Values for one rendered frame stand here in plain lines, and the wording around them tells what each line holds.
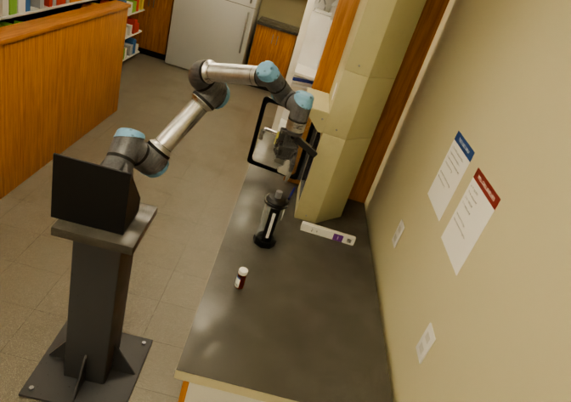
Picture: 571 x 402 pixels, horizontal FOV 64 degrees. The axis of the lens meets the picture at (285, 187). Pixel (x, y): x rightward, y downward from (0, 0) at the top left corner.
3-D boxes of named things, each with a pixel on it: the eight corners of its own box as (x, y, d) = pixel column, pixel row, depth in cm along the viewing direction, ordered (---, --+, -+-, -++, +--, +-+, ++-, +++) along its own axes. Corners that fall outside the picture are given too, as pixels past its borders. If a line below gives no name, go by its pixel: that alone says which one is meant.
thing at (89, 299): (18, 396, 212) (18, 241, 171) (67, 320, 255) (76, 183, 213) (121, 419, 216) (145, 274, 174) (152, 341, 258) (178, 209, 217)
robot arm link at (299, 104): (305, 88, 178) (319, 98, 173) (297, 115, 183) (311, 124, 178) (290, 88, 173) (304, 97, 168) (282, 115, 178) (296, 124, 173)
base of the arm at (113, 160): (87, 168, 177) (97, 146, 181) (100, 184, 191) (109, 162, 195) (125, 177, 177) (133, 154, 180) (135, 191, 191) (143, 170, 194)
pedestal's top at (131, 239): (50, 234, 178) (50, 227, 176) (86, 195, 207) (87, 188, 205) (132, 256, 181) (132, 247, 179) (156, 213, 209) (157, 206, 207)
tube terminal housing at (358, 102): (340, 200, 261) (390, 69, 226) (341, 231, 233) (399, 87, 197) (297, 188, 260) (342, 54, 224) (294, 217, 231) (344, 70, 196)
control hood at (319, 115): (323, 111, 238) (329, 93, 233) (322, 133, 209) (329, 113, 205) (302, 104, 237) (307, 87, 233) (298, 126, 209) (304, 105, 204)
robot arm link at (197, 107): (121, 156, 198) (206, 63, 201) (144, 172, 210) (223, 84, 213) (132, 170, 191) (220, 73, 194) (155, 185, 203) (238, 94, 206)
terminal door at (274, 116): (296, 180, 256) (319, 115, 238) (246, 161, 259) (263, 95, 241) (296, 180, 257) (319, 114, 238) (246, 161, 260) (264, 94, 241)
